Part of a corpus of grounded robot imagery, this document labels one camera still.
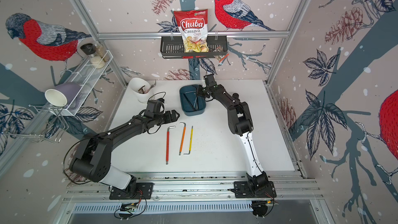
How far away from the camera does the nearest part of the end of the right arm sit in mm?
812

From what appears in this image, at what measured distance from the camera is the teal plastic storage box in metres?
1.03

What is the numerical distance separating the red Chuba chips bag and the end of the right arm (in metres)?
0.16

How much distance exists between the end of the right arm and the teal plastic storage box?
0.03 metres

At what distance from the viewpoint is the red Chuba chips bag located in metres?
0.81

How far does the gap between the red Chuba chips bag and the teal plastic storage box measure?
10.9 inches
